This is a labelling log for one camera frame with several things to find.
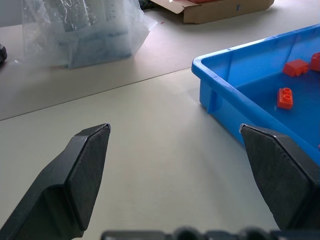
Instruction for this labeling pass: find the clear plastic bag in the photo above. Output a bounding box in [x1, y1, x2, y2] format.
[20, 0, 158, 70]

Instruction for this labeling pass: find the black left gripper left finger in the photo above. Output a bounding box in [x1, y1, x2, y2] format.
[0, 123, 112, 240]

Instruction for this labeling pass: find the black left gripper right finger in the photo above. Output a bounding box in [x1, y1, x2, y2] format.
[239, 123, 320, 232]

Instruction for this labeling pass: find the orange toy brick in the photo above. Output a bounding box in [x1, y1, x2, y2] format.
[276, 87, 294, 110]
[310, 52, 320, 73]
[282, 58, 310, 78]

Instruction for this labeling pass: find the brown cardboard box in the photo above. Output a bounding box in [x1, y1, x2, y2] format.
[149, 0, 275, 25]

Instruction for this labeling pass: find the blue plastic bin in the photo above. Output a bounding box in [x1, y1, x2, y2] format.
[191, 23, 320, 167]

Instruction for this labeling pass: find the black rounded object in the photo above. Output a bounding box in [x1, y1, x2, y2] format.
[0, 43, 8, 66]

